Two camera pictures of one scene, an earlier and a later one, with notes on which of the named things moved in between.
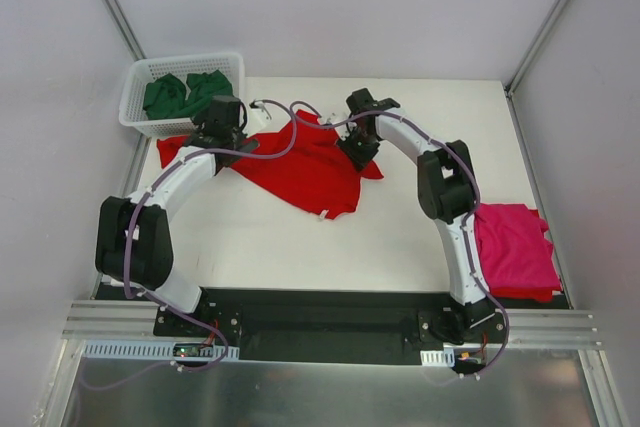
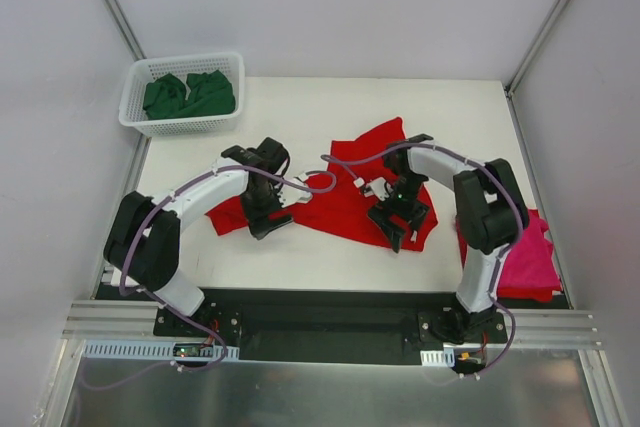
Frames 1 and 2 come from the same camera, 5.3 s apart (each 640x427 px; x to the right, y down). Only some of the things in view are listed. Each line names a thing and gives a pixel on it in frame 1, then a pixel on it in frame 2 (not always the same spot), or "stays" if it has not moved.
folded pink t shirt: x=513 y=247 stays
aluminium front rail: x=536 y=327 stays
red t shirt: x=298 y=159 to x=367 y=204
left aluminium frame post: x=110 y=1 stays
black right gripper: x=356 y=148 to x=398 y=213
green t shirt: x=170 y=97 stays
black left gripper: x=236 y=148 to x=270 y=223
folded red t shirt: x=524 y=294 stays
